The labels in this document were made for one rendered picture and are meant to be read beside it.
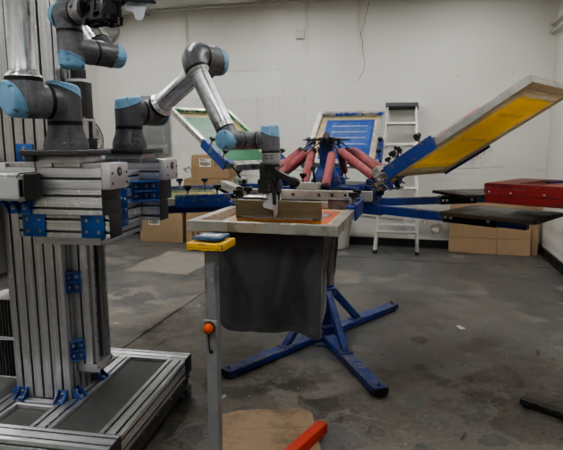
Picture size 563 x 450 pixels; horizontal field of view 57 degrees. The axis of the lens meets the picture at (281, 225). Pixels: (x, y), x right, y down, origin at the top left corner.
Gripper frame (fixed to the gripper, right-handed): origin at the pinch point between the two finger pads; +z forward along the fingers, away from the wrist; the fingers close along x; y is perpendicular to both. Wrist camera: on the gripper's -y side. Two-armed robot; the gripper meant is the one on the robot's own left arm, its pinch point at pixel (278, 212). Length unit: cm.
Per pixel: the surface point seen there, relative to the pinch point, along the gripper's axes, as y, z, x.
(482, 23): -129, -158, -451
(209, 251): 12.2, 6.8, 44.7
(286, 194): 11, -2, -61
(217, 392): 14, 59, 40
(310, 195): -2, -1, -61
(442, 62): -86, -119, -451
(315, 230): -19.1, 3.6, 21.3
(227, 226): 14.3, 2.1, 21.1
